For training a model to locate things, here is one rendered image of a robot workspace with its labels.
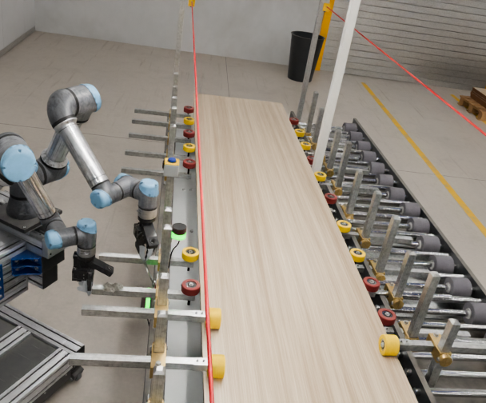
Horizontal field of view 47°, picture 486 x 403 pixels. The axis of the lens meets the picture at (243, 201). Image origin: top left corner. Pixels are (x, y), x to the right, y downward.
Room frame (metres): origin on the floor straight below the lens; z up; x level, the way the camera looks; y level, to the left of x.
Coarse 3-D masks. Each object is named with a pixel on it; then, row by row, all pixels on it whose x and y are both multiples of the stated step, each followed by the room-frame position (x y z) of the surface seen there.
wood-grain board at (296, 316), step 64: (256, 128) 3.94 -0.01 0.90; (256, 192) 2.88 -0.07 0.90; (320, 192) 3.03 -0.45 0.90; (256, 256) 2.22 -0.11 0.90; (320, 256) 2.31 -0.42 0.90; (256, 320) 1.76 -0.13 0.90; (320, 320) 1.82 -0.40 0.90; (256, 384) 1.42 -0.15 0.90; (320, 384) 1.47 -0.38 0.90; (384, 384) 1.52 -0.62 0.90
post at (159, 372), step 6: (156, 366) 1.19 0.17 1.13; (162, 366) 1.20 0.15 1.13; (156, 372) 1.18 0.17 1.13; (162, 372) 1.18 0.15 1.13; (156, 378) 1.17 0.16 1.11; (162, 378) 1.17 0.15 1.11; (156, 384) 1.17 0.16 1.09; (162, 384) 1.17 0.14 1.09; (156, 390) 1.17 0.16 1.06; (162, 390) 1.17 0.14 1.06; (156, 396) 1.17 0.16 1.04; (162, 396) 1.18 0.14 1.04; (150, 402) 1.17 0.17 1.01; (156, 402) 1.17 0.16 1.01
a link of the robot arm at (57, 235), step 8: (56, 224) 1.81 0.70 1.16; (64, 224) 1.84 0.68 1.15; (48, 232) 1.75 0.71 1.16; (56, 232) 1.75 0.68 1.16; (64, 232) 1.77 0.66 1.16; (72, 232) 1.78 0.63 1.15; (48, 240) 1.72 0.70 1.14; (56, 240) 1.73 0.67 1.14; (64, 240) 1.75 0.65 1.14; (72, 240) 1.77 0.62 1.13; (48, 248) 1.73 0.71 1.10; (56, 248) 1.73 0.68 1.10
